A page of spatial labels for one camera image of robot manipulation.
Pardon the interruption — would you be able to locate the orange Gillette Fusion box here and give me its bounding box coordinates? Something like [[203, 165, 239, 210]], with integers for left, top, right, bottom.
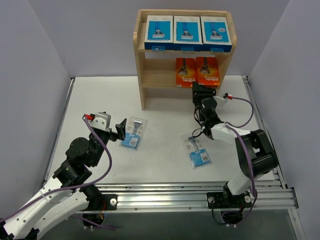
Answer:
[[195, 56, 221, 88], [175, 57, 197, 88]]

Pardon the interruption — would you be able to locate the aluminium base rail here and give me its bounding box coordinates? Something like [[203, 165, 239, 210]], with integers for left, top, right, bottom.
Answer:
[[27, 74, 300, 215]]

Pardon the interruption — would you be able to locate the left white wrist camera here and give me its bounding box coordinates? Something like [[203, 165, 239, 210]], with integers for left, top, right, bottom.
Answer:
[[82, 112, 111, 133]]

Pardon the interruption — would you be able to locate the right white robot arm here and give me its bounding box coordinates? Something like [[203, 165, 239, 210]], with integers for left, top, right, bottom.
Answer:
[[192, 82, 279, 207]]

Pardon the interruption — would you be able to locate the clear blister razor pack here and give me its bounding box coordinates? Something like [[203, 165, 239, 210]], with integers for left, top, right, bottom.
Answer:
[[181, 133, 212, 169], [120, 116, 148, 151]]

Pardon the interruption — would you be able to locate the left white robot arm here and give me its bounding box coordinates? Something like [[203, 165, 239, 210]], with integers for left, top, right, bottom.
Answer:
[[0, 112, 127, 240]]

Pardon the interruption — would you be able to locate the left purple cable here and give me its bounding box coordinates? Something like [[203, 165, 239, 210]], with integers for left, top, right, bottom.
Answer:
[[0, 117, 113, 225]]

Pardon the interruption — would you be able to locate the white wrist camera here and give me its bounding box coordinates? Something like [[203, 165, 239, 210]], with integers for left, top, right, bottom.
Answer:
[[213, 92, 233, 107], [82, 112, 111, 133]]

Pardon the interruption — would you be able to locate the blue Harry's razor box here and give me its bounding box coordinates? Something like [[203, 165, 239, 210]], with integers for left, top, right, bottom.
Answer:
[[173, 15, 203, 52], [144, 15, 174, 51], [200, 16, 232, 53]]

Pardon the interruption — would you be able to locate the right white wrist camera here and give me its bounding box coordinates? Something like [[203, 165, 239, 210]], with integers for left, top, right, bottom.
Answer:
[[213, 92, 233, 107]]

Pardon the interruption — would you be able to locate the wooden shelf unit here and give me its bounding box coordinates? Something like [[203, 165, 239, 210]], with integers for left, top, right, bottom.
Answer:
[[133, 9, 237, 110]]

